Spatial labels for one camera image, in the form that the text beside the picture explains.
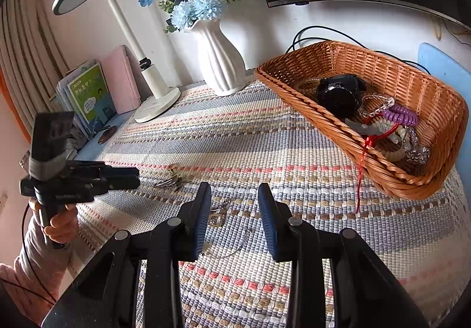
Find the silver hair clips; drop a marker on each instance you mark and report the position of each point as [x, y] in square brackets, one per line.
[167, 182]

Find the brown wicker basket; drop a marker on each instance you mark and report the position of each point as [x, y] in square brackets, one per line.
[404, 67]

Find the light blue board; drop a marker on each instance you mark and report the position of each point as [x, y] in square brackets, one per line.
[441, 63]

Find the person's left forearm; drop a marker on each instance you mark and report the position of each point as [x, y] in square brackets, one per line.
[33, 269]

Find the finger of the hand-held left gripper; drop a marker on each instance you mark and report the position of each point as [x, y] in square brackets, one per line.
[123, 179]
[97, 167]

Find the beige curtain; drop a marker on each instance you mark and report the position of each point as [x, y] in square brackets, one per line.
[25, 37]

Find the pink folder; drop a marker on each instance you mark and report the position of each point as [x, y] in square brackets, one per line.
[121, 81]

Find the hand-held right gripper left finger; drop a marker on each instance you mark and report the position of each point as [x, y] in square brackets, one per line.
[202, 217]

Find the brown round coaster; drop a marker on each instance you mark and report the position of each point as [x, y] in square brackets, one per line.
[105, 135]

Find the gold charm earring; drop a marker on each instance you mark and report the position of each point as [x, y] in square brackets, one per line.
[217, 219]

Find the white ribbed vase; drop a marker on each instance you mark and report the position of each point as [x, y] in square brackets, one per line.
[220, 59]

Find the green book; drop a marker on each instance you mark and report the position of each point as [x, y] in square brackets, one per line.
[92, 92]

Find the black watch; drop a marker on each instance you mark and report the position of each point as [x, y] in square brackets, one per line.
[338, 96]

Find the white desk lamp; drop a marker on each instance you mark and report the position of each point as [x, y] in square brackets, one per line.
[154, 81]

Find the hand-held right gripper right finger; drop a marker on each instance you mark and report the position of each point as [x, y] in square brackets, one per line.
[266, 217]

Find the person's left hand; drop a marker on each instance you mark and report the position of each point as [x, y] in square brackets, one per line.
[64, 225]

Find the striped woven mat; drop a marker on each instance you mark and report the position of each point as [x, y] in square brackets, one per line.
[239, 136]

